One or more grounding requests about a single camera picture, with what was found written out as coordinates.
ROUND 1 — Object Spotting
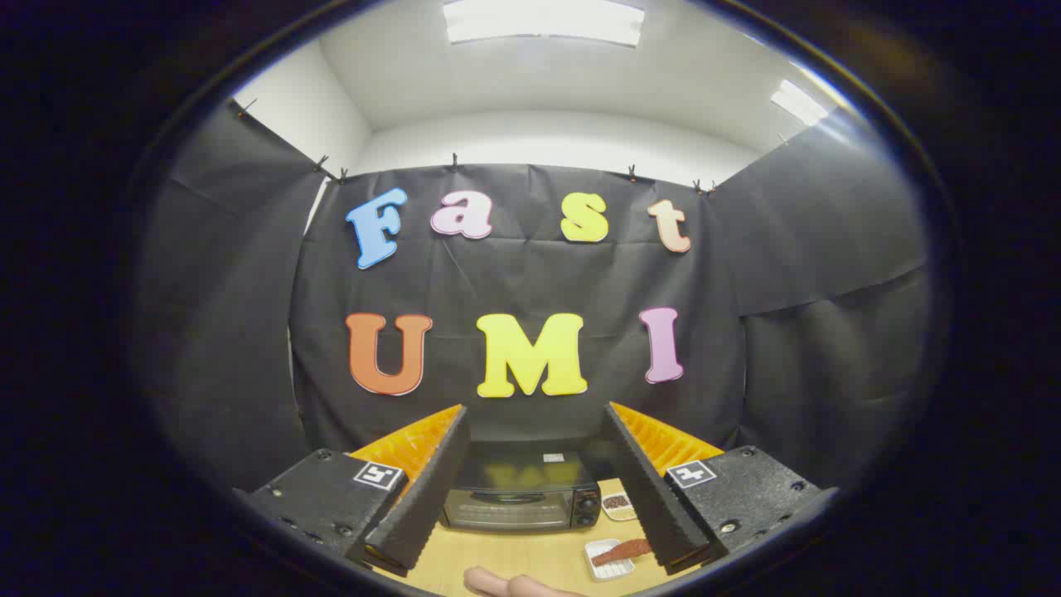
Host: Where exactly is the brown meat piece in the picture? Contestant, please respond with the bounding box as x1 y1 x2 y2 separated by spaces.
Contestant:
590 539 652 568

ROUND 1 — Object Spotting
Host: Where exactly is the white rectangular tray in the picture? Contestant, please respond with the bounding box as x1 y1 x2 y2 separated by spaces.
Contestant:
584 539 637 581

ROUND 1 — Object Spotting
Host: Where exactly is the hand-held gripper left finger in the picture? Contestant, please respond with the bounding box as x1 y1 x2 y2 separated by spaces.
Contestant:
235 404 471 579

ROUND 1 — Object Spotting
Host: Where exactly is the large ceiling light panel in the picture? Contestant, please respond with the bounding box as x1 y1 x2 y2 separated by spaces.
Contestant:
442 0 646 48

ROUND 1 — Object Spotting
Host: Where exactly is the black backdrop cloth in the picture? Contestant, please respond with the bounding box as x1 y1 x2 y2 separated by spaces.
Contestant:
137 99 933 498

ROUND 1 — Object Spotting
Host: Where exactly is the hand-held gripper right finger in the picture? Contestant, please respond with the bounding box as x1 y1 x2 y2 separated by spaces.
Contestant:
603 402 838 575

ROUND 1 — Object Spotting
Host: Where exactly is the black toaster oven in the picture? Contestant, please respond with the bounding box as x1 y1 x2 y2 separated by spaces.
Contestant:
439 439 603 533

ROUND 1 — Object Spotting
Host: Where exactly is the small ceiling light panel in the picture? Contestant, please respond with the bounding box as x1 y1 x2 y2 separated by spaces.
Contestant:
769 79 830 127

